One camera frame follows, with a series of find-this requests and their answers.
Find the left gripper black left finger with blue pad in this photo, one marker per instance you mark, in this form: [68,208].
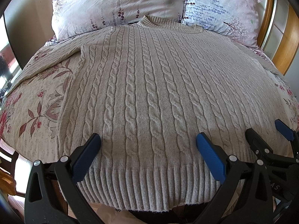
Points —
[41,202]

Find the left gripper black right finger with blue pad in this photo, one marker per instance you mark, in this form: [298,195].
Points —
[255,203]

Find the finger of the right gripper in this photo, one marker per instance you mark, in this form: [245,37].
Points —
[288,133]
[259,146]

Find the beige cable knit sweater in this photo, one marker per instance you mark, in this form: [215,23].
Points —
[148,89]

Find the floral bed cover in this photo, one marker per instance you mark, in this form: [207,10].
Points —
[30,113]

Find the wooden headboard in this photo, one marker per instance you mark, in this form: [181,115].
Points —
[278,32]

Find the white pillow blue floral print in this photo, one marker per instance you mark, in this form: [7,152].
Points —
[236,19]

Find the white floral pillow red sprigs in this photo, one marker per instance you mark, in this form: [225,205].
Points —
[74,17]

